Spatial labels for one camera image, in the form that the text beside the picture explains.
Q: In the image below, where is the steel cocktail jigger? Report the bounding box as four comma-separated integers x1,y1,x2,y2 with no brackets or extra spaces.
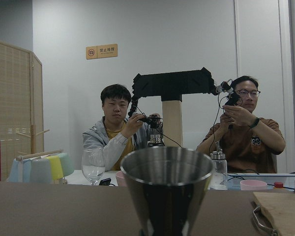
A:
120,146,213,236

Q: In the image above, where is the green plastic cup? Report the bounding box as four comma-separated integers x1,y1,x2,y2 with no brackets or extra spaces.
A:
57,153,74,177

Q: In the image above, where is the yellow plastic cup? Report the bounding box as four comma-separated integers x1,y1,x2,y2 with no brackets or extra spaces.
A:
46,156,63,181

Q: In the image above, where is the grey plastic cup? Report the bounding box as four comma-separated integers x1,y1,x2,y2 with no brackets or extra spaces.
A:
29,158,52,183

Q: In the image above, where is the pink plastic cup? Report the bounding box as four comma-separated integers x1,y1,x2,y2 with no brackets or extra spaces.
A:
240,179,267,191

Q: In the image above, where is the blue plastic cup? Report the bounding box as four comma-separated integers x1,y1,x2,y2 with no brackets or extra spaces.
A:
7,159,31,182

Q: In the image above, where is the black water bottle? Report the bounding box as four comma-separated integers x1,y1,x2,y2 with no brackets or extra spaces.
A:
147,134,165,147

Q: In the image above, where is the person in grey jacket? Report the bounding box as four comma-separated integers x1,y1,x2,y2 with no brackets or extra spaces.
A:
82,84,157,171

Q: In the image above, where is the black teleoperation rig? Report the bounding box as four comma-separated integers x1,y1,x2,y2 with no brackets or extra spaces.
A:
127,67,241,148

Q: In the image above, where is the pink bowl with ice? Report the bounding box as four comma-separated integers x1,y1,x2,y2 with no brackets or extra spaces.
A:
115,171,127,187

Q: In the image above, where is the clear wine glass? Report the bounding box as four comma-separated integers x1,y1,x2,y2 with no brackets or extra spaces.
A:
81,148,105,185

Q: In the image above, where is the glass syrup dispenser bottle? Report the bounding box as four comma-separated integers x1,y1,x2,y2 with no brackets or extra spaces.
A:
210,141,228,190

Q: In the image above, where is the person in brown shirt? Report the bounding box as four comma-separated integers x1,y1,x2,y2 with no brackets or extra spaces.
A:
197,76,286,174

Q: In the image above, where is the bamboo folding screen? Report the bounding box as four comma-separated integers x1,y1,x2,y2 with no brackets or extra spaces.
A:
0,41,44,181

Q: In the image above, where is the bamboo cutting board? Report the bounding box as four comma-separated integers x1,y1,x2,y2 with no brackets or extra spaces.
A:
253,192,295,236

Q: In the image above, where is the wooden no-photo wall sign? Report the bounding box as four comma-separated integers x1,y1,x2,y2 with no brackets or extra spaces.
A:
86,44,118,59

